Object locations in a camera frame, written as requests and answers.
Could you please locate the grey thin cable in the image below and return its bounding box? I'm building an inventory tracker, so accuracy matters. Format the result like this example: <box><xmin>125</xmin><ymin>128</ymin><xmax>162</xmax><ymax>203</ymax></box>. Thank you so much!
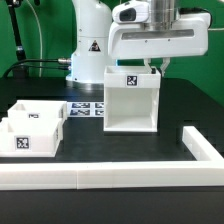
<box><xmin>25</xmin><ymin>0</ymin><xmax>44</xmax><ymax>78</ymax></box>

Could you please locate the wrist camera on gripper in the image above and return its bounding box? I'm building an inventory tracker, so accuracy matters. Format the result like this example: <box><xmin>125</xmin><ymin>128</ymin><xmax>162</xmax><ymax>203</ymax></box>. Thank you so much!
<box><xmin>112</xmin><ymin>0</ymin><xmax>149</xmax><ymax>24</ymax></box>

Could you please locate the white front drawer box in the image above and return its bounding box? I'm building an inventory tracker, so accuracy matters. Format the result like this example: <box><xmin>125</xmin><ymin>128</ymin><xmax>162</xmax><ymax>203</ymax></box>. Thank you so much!
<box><xmin>0</xmin><ymin>118</ymin><xmax>63</xmax><ymax>157</ymax></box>

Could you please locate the black camera stand pole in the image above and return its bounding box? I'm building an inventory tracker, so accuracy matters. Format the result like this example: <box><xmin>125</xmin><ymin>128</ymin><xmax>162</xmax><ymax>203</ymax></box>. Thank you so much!
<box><xmin>4</xmin><ymin>0</ymin><xmax>29</xmax><ymax>80</ymax></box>

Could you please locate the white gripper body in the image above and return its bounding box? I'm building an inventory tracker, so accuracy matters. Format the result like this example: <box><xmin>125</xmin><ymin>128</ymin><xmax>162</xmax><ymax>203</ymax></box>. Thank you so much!
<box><xmin>108</xmin><ymin>12</ymin><xmax>211</xmax><ymax>60</ymax></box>

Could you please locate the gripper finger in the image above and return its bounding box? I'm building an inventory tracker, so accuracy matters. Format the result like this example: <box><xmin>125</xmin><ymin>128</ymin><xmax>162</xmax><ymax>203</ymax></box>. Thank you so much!
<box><xmin>160</xmin><ymin>57</ymin><xmax>170</xmax><ymax>76</ymax></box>
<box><xmin>143</xmin><ymin>59</ymin><xmax>151</xmax><ymax>72</ymax></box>

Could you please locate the black cable bundle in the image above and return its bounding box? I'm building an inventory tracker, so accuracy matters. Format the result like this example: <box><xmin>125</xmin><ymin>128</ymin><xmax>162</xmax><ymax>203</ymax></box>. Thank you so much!
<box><xmin>2</xmin><ymin>57</ymin><xmax>72</xmax><ymax>79</ymax></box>

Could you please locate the white rear drawer box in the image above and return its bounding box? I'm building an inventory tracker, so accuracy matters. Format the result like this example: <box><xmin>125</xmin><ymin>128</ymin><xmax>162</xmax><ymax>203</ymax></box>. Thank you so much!
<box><xmin>7</xmin><ymin>100</ymin><xmax>67</xmax><ymax>121</ymax></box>

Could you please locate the white drawer cabinet frame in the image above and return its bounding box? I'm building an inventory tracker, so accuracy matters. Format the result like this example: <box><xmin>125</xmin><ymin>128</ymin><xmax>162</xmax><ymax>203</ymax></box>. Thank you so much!
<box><xmin>104</xmin><ymin>66</ymin><xmax>161</xmax><ymax>132</ymax></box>

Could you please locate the white drawer box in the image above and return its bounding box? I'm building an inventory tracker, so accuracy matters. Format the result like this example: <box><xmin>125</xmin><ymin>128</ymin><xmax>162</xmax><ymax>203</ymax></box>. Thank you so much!
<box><xmin>7</xmin><ymin>100</ymin><xmax>67</xmax><ymax>121</ymax></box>
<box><xmin>0</xmin><ymin>118</ymin><xmax>63</xmax><ymax>157</ymax></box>

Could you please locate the marker tag sheet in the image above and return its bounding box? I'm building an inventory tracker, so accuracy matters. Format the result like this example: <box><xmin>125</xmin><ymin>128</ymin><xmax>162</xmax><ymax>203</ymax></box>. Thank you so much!
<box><xmin>67</xmin><ymin>102</ymin><xmax>104</xmax><ymax>117</ymax></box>

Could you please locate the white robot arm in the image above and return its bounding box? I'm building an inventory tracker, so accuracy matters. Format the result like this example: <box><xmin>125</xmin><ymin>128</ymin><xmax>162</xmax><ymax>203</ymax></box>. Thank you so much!
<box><xmin>66</xmin><ymin>0</ymin><xmax>212</xmax><ymax>90</ymax></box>

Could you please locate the white L-shaped fence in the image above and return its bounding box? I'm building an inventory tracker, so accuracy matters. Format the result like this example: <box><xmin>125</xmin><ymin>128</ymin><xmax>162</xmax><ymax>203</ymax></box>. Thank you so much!
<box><xmin>0</xmin><ymin>126</ymin><xmax>224</xmax><ymax>190</ymax></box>

